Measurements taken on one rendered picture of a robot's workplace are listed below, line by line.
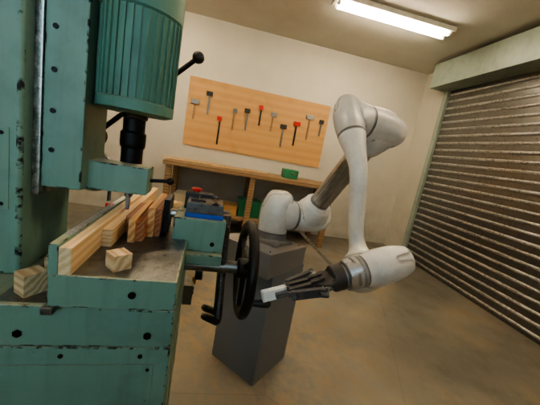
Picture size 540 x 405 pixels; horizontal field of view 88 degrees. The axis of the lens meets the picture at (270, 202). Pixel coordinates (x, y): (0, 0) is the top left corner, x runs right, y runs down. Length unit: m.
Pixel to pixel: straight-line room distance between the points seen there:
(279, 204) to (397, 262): 0.71
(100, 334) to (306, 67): 4.07
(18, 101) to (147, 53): 0.27
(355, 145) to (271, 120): 3.18
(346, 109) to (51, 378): 1.09
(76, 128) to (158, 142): 3.45
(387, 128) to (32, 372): 1.20
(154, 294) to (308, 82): 3.99
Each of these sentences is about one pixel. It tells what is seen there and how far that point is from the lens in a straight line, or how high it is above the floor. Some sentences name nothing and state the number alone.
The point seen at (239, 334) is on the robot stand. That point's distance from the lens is 1.60.
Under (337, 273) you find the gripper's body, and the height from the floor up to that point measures 0.88.
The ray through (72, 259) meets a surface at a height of 0.93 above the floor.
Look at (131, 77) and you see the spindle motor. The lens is 0.73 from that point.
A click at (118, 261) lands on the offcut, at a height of 0.92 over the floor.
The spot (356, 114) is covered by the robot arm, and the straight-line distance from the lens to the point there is 1.08.
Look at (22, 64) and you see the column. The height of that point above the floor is 1.24.
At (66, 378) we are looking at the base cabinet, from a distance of 0.80.
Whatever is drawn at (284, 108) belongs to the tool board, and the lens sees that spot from 4.18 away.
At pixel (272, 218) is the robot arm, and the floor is 0.84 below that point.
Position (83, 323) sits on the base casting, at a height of 0.77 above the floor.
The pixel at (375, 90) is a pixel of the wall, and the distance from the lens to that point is 4.70.
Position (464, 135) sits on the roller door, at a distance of 4.15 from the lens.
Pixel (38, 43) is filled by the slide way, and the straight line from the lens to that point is 0.80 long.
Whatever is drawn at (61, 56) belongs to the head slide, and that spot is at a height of 1.28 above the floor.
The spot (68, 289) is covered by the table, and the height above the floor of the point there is 0.87.
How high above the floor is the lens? 1.17
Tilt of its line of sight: 10 degrees down
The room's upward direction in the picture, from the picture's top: 10 degrees clockwise
